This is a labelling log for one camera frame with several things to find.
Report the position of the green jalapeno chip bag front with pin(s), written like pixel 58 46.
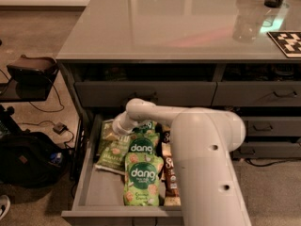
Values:
pixel 112 155

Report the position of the green jalapeno chip bag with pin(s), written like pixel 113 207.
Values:
pixel 112 155
pixel 107 136

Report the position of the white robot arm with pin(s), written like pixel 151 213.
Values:
pixel 201 141

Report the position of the green dang bag rear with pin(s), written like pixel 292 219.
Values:
pixel 146 128

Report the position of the green dang bag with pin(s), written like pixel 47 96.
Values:
pixel 142 179
pixel 144 143
pixel 146 128

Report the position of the brown sea salt bag rear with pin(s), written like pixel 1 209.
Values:
pixel 165 136

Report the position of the brown sea salt bag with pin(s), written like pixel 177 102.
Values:
pixel 172 197
pixel 165 136

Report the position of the green dang bag middle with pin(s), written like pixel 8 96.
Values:
pixel 144 143

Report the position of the green jalapeno chip bag rear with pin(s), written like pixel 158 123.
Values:
pixel 107 136

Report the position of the grey top left drawer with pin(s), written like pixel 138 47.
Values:
pixel 117 93

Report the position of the grey top right drawer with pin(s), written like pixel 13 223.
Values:
pixel 258 93

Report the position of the green dang bag front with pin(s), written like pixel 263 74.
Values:
pixel 142 179

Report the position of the brown sea salt bag front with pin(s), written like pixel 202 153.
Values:
pixel 172 197

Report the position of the open grey middle drawer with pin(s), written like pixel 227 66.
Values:
pixel 99 197

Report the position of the grey middle right drawer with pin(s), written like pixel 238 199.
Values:
pixel 273 126

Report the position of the grey bottom right drawer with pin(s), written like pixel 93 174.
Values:
pixel 267 150

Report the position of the grey cabinet with glass top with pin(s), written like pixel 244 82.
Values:
pixel 181 40

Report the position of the black power adapter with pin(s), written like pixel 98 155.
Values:
pixel 59 128

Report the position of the black side table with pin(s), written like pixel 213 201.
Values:
pixel 15 92

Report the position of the black backpack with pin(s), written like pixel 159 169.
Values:
pixel 31 160

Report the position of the black white fiducial marker board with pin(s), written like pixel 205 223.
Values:
pixel 289 42

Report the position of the white shoe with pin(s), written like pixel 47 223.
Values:
pixel 4 205

